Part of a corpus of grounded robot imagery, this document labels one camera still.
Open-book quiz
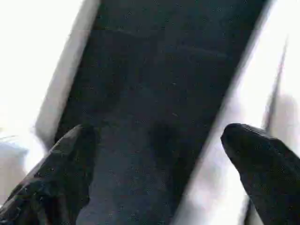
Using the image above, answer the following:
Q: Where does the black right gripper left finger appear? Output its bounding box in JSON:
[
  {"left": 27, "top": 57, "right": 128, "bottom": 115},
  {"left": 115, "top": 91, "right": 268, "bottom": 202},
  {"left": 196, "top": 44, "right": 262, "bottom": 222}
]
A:
[{"left": 0, "top": 124, "right": 98, "bottom": 225}]

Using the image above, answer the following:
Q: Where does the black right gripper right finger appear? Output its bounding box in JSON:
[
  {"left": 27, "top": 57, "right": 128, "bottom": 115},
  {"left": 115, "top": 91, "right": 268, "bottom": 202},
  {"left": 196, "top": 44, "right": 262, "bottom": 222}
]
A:
[{"left": 219, "top": 122, "right": 300, "bottom": 225}]

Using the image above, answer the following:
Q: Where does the black mat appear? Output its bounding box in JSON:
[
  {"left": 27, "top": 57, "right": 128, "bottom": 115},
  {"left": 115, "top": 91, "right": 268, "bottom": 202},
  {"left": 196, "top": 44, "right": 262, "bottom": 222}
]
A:
[{"left": 35, "top": 0, "right": 277, "bottom": 225}]

